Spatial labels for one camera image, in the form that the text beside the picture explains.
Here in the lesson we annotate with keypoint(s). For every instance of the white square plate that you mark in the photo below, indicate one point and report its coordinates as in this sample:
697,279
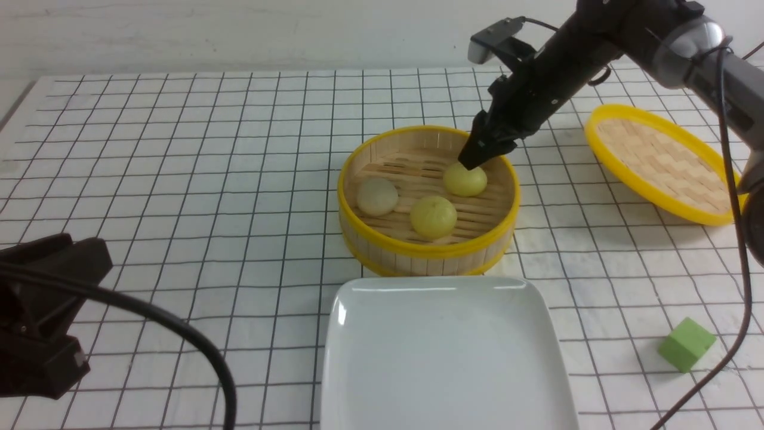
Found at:
443,352

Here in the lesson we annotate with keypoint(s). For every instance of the white grid tablecloth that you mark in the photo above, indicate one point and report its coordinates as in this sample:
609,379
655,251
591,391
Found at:
215,193

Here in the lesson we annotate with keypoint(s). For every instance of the yellow steamed bun front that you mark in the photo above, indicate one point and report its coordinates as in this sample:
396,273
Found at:
433,217

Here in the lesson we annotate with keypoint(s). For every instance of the yellow steamed bun back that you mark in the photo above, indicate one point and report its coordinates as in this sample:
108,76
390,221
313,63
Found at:
463,182

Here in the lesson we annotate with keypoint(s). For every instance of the white steamed bun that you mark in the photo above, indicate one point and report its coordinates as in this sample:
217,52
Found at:
376,196

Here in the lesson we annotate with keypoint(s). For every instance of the bamboo steamer lid yellow rim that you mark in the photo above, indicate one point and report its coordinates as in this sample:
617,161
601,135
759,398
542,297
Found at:
661,162

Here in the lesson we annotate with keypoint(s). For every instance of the green foam cube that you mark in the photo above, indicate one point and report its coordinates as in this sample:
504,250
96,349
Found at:
686,345

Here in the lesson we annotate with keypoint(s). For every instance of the bamboo steamer basket yellow rim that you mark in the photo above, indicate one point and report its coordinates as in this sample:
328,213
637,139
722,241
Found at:
414,159

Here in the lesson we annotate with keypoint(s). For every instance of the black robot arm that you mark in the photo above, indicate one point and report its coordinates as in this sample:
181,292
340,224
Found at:
672,41

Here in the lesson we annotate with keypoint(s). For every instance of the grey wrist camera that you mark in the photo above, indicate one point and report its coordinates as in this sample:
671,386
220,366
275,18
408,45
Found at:
499,40

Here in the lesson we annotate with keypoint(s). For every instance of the yellow steamed bun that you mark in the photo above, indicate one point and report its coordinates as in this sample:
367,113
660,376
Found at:
433,217
463,182

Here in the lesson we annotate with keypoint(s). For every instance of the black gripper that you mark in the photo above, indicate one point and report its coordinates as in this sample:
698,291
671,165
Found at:
522,101

